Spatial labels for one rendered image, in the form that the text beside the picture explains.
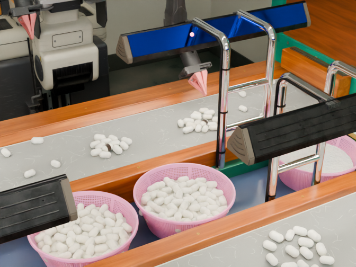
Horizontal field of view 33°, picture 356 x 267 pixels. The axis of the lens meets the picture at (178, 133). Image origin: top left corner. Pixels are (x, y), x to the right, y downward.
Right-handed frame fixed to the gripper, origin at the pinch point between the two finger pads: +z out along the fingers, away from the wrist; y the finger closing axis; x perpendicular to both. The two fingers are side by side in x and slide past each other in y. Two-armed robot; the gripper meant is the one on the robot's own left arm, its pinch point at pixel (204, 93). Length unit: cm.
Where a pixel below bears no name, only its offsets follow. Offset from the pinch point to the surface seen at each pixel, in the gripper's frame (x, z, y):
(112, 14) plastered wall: 164, -122, 50
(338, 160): -21.6, 37.4, 21.0
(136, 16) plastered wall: 167, -119, 68
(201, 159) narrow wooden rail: -12.5, 23.5, -16.4
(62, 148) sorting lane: 5.4, 4.4, -49.2
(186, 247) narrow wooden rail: -35, 47, -39
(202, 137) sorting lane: -3.8, 15.1, -8.9
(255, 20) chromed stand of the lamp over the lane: -36.3, -5.1, 3.7
